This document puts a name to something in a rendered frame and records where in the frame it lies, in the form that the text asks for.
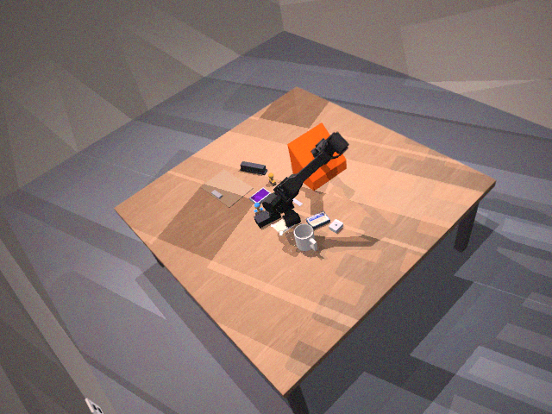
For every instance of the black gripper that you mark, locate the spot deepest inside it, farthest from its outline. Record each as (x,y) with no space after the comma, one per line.
(290,216)

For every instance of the white mug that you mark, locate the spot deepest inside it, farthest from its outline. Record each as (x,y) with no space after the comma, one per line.
(304,237)

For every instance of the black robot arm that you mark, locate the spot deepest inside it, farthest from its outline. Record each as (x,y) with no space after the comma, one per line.
(288,188)

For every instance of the white card taped to table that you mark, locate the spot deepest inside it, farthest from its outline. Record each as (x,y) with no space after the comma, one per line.
(281,227)

